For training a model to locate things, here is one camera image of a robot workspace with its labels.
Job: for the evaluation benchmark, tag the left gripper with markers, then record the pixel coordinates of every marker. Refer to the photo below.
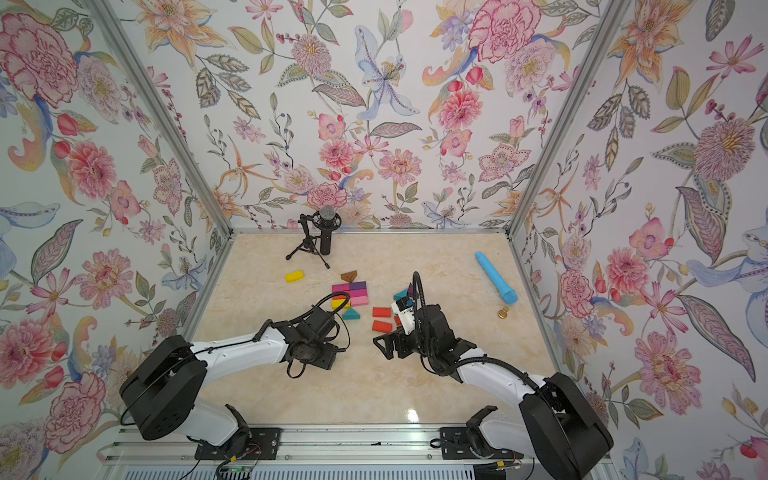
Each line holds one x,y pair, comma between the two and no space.
333,347

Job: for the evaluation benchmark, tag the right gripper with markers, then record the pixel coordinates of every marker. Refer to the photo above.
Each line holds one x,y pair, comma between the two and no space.
399,336

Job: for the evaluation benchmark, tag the yellow block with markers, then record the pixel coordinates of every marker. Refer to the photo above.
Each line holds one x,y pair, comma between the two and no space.
294,276
340,303

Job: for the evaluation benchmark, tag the pink rectangular block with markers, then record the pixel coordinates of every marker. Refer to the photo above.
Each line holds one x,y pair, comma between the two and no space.
359,301

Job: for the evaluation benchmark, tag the magenta block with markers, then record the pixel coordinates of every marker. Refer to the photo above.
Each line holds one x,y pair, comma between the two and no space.
341,288
359,293

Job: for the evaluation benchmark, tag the red block front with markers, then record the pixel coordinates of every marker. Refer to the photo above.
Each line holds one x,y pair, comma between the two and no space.
382,327

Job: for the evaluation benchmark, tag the brown triangle block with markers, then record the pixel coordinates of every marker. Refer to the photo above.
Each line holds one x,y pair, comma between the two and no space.
349,276

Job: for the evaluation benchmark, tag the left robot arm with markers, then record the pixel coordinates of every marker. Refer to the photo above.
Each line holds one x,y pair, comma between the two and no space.
162,396

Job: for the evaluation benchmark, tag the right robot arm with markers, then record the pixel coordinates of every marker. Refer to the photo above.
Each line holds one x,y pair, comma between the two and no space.
549,420

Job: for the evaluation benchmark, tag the teal triangle block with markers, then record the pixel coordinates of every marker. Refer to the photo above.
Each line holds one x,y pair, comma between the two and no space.
404,294

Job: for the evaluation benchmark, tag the light blue cylinder toy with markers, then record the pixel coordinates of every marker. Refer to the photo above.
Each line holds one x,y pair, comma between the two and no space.
506,292

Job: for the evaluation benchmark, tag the black microphone on tripod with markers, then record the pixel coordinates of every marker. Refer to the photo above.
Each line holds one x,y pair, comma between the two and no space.
318,230

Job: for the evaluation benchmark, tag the aluminium front rail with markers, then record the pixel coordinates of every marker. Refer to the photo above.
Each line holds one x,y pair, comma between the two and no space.
292,444

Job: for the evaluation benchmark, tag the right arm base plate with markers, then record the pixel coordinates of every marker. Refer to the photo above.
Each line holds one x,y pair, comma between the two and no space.
462,443

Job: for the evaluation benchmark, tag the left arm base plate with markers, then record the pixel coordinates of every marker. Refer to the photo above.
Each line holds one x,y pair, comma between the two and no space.
258,444

